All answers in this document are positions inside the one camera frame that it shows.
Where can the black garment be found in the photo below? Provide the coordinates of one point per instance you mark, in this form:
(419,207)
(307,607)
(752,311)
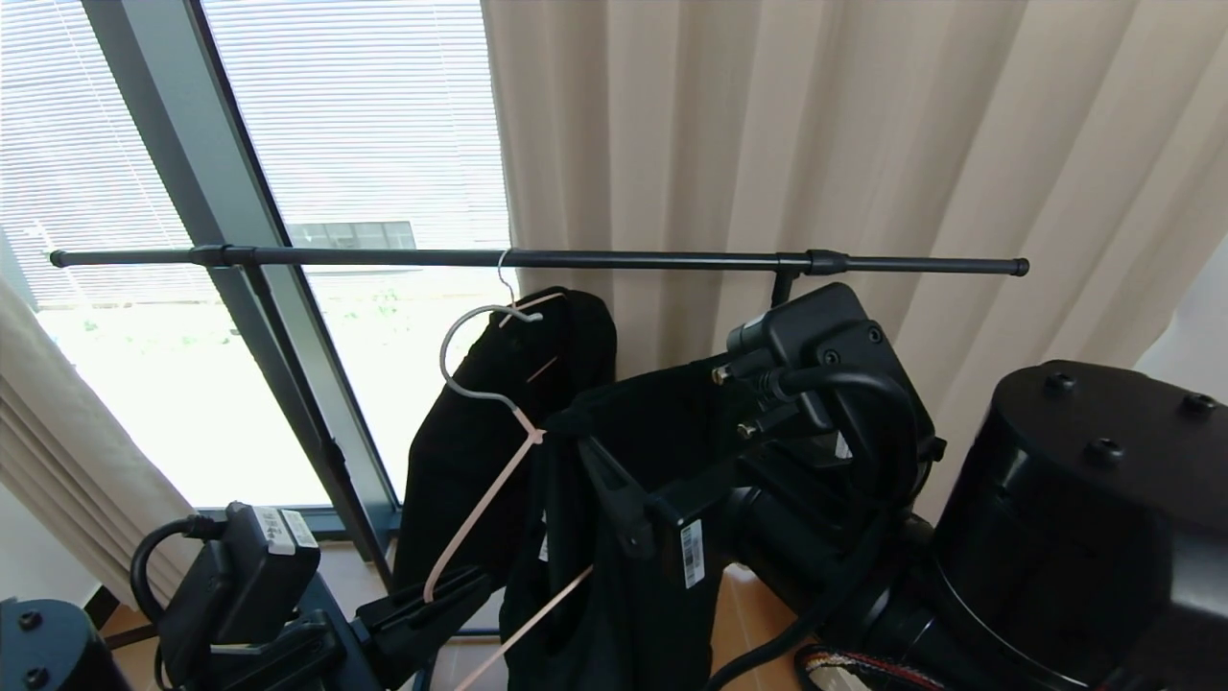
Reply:
(624,614)

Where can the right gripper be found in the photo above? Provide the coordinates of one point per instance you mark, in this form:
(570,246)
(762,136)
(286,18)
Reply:
(758,528)

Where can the black clothes rack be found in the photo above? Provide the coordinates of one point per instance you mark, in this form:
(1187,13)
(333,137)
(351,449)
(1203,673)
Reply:
(624,259)

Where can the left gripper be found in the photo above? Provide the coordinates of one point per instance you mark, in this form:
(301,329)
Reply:
(288,657)

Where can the window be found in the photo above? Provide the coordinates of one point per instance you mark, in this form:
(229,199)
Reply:
(365,115)

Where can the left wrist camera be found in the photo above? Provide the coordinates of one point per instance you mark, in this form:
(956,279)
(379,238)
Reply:
(240,576)

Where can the pink clothes hanger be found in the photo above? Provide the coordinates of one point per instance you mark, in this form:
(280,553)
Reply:
(489,494)
(528,304)

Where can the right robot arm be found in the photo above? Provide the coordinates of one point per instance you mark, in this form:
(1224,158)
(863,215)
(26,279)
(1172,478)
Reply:
(1074,537)

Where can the black shorts with white logo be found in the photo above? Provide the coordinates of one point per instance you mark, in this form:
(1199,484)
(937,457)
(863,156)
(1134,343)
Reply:
(470,451)

